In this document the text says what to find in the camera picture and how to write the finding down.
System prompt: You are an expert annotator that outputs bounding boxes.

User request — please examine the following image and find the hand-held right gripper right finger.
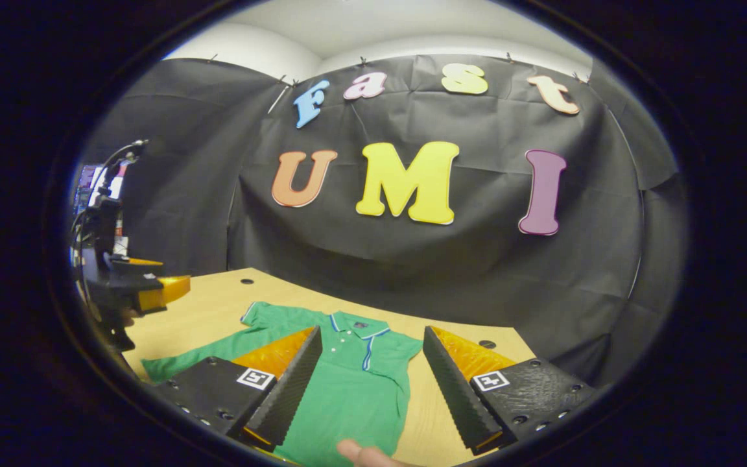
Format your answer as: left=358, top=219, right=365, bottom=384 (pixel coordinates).
left=422, top=326, right=601, bottom=456

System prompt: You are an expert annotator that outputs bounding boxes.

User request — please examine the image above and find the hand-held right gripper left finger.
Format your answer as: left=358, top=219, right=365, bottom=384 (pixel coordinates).
left=150, top=324, right=324, bottom=453

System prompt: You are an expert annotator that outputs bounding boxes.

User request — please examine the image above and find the green T-shirt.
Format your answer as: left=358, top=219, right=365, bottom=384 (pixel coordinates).
left=140, top=301, right=423, bottom=467

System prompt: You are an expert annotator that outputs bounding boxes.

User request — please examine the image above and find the computer monitor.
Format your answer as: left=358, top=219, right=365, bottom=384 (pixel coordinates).
left=75, top=164, right=129, bottom=215

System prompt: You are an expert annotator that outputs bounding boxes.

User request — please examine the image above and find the grey cable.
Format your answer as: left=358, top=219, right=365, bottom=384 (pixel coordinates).
left=85, top=138, right=150, bottom=208

